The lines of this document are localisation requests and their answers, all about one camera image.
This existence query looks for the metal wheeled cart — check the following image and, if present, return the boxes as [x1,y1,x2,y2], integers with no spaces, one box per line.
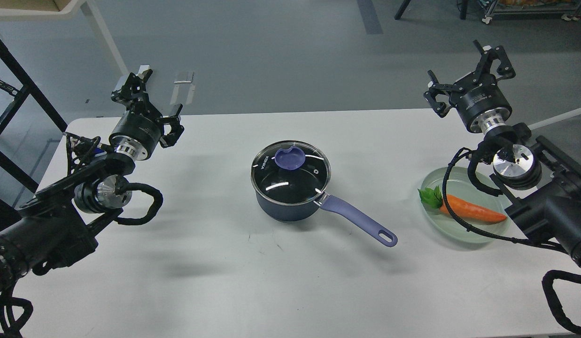
[478,0,581,25]

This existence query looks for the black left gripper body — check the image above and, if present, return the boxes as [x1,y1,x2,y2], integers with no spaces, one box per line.
[108,112,162,161]

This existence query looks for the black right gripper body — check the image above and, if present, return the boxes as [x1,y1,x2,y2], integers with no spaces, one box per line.
[454,77,513,133]

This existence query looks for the glass pot lid purple knob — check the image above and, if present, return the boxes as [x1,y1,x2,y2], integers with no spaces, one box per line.
[251,140,332,206]

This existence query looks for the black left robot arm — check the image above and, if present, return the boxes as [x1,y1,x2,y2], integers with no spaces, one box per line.
[0,65,184,338]

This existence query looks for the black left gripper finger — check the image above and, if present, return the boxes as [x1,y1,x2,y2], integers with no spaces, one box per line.
[111,70,154,117]
[155,104,185,148]

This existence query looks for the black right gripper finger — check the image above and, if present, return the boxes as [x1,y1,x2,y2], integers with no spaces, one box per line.
[473,40,516,86]
[423,70,460,118]

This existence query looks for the white table frame leg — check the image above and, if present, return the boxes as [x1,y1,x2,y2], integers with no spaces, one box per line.
[0,0,129,77]

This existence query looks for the pale green glass plate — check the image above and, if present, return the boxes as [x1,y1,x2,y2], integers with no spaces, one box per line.
[420,166,510,244]

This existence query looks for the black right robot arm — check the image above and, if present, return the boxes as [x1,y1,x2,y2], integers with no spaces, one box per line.
[419,40,581,335]

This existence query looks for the black metal shelf frame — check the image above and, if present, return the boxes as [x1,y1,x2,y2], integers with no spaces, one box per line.
[0,38,68,192]

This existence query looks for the white chair base leg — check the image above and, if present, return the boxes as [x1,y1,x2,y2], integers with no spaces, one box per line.
[528,107,581,131]

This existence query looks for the orange toy carrot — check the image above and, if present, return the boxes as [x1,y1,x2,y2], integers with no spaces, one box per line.
[418,186,507,224]

